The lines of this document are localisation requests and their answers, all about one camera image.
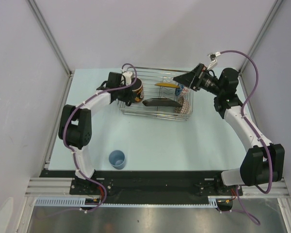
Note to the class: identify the red patterned bowl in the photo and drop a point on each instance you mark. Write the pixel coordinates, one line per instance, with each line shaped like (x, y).
(185, 108)

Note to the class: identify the metal wire dish rack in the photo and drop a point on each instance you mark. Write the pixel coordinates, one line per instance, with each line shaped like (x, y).
(149, 77)

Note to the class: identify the yellow round plate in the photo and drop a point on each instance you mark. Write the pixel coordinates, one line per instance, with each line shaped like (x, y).
(169, 85)

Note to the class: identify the black floral square plate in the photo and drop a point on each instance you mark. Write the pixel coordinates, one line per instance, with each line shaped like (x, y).
(161, 102)

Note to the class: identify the light blue cup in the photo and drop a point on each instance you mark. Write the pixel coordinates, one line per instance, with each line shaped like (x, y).
(117, 159)

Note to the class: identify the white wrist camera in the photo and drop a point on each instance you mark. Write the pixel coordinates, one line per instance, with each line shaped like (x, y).
(126, 77)
(213, 60)

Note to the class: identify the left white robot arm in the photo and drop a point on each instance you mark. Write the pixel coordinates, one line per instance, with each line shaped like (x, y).
(76, 120)

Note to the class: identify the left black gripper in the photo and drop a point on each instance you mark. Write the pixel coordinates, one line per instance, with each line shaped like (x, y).
(128, 97)

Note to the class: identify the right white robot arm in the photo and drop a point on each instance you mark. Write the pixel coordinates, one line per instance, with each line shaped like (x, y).
(264, 160)

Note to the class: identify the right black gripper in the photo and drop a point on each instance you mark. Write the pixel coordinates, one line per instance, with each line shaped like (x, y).
(194, 78)

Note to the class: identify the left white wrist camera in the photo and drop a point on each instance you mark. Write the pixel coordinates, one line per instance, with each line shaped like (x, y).
(126, 77)

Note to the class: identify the blue patterned bowl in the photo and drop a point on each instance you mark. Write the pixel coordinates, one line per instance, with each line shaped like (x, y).
(181, 90)

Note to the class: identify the red and black mug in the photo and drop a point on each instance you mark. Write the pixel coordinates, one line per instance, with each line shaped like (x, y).
(137, 91)

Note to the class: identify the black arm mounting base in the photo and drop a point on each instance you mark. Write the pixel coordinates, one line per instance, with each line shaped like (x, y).
(148, 187)

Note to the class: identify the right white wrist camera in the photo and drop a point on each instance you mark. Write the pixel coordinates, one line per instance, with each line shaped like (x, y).
(213, 60)

